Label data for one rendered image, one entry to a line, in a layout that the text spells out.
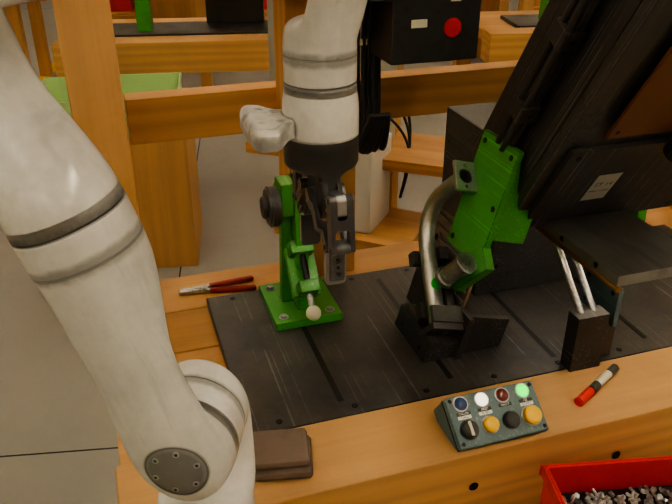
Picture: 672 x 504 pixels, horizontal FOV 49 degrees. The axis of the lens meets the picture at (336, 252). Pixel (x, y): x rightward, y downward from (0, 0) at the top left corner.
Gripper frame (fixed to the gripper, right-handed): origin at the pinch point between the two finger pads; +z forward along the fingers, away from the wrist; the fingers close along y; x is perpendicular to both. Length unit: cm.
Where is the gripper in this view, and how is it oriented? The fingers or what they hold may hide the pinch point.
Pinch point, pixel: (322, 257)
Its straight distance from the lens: 79.9
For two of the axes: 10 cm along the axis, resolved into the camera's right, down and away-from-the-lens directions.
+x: -9.5, 1.4, -2.7
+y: -3.0, -4.5, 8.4
